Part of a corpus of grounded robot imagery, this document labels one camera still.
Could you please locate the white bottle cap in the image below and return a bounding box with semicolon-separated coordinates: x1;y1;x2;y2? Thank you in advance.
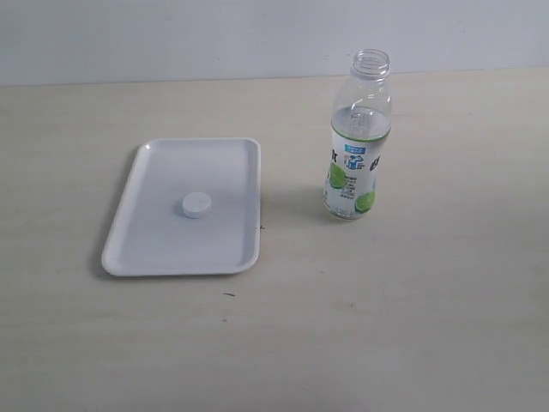
181;192;212;219

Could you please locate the clear plastic drink bottle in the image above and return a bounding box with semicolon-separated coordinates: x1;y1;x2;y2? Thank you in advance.
323;49;392;221

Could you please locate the white rectangular plastic tray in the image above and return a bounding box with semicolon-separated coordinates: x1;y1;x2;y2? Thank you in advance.
101;138;261;277

